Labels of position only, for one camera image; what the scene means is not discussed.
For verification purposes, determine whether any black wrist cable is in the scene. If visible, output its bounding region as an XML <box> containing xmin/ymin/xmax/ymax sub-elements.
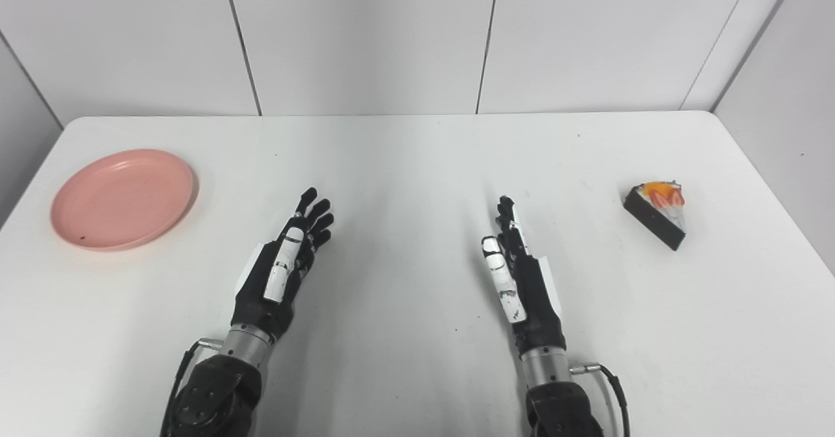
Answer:
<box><xmin>160</xmin><ymin>338</ymin><xmax>224</xmax><ymax>437</ymax></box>
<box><xmin>569</xmin><ymin>362</ymin><xmax>631</xmax><ymax>437</ymax></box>

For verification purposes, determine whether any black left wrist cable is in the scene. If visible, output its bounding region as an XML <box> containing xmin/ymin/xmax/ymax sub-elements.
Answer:
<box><xmin>160</xmin><ymin>338</ymin><xmax>224</xmax><ymax>437</ymax></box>

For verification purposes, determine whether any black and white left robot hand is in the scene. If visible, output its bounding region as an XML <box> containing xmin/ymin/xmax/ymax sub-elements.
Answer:
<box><xmin>232</xmin><ymin>188</ymin><xmax>335</xmax><ymax>341</ymax></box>

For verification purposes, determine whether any chocolate cake slice with fruit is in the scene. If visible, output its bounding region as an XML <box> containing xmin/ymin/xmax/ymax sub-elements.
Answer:
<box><xmin>622</xmin><ymin>181</ymin><xmax>688</xmax><ymax>251</ymax></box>

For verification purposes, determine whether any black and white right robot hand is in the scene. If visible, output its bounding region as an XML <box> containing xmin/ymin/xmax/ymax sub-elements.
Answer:
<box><xmin>481</xmin><ymin>196</ymin><xmax>567</xmax><ymax>354</ymax></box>

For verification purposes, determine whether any pink round plate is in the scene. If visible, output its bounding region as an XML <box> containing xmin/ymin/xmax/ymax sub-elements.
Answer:
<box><xmin>51</xmin><ymin>149</ymin><xmax>196</xmax><ymax>251</ymax></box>

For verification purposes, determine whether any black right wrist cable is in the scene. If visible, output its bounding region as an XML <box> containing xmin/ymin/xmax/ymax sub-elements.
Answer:
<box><xmin>569</xmin><ymin>362</ymin><xmax>631</xmax><ymax>437</ymax></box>

